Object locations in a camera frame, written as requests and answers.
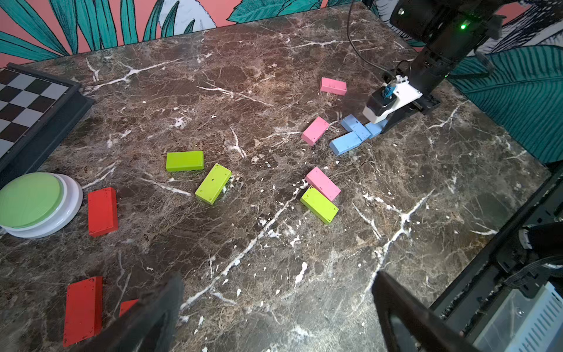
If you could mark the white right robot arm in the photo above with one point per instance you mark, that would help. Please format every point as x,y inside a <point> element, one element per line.
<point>449,30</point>

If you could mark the blue block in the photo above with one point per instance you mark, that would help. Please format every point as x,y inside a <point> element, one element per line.
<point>352,124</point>
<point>376,129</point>
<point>345,143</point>

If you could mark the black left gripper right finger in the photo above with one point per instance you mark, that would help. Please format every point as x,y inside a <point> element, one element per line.
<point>406,324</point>

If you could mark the white slotted cable duct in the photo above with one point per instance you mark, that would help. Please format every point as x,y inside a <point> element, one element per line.
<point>523,324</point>

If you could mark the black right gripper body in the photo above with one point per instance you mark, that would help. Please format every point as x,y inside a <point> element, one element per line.
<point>425,73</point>

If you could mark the black front rail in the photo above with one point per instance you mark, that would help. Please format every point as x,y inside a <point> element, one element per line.
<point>524,256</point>

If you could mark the red block near button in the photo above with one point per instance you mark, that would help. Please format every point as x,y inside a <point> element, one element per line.
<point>102,212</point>

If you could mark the red block front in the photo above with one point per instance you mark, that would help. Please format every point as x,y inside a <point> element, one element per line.
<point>83,312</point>

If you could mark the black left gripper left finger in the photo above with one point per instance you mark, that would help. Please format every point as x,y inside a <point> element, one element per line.
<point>149,325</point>

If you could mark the green dome push button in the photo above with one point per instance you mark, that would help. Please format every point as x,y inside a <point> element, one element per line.
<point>39,204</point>

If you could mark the folded black chess board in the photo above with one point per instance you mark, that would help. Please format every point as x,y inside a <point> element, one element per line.
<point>38,111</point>

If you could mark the green block far left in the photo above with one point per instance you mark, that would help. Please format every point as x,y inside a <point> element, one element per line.
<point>185,161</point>

